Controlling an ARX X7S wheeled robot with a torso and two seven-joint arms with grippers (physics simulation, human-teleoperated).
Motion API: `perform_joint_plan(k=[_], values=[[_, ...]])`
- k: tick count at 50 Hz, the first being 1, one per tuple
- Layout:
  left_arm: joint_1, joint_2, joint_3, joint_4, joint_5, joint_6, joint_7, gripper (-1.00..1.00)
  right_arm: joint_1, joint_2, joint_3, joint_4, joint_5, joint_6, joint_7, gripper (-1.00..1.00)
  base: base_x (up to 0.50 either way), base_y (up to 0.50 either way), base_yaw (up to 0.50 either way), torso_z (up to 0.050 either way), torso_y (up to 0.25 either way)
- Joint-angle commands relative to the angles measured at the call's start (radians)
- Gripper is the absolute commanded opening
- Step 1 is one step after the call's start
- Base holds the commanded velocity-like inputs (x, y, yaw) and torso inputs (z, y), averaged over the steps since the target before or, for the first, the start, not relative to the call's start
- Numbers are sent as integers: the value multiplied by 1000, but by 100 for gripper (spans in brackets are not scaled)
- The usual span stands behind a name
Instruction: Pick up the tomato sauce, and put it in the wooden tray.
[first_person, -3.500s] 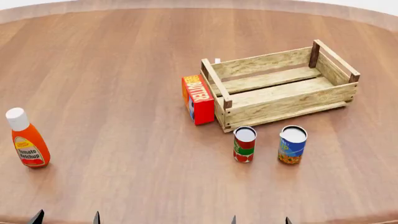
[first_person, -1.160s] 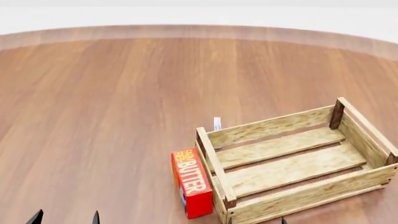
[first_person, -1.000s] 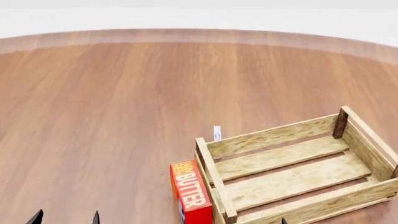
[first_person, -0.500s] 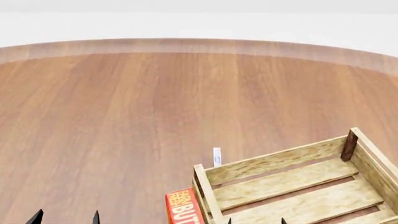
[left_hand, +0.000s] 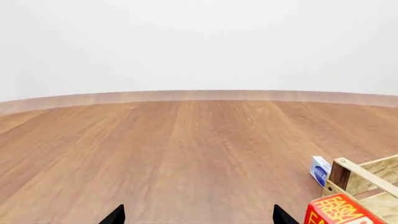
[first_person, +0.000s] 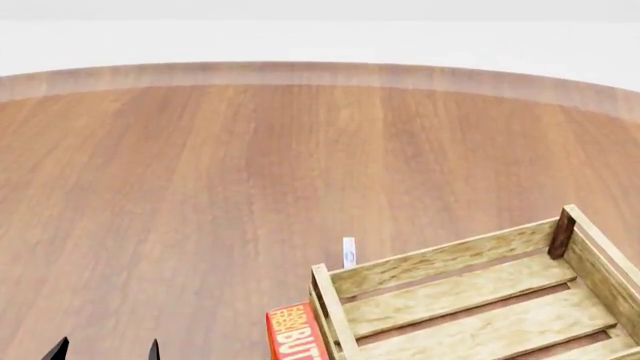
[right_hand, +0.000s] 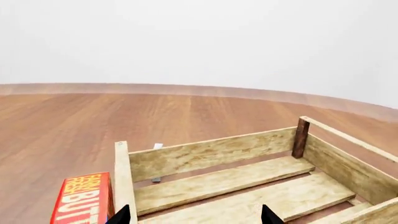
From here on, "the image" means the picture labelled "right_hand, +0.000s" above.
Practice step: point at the red butter box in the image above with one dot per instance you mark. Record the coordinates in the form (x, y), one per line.
(82, 198)

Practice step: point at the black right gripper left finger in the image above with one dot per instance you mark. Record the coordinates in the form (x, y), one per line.
(121, 217)

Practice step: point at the wooden slatted tray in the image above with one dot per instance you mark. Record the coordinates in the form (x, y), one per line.
(236, 182)

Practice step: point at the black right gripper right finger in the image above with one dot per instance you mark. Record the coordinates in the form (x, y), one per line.
(270, 217)

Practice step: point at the small white grey object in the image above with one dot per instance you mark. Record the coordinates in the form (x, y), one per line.
(158, 146)

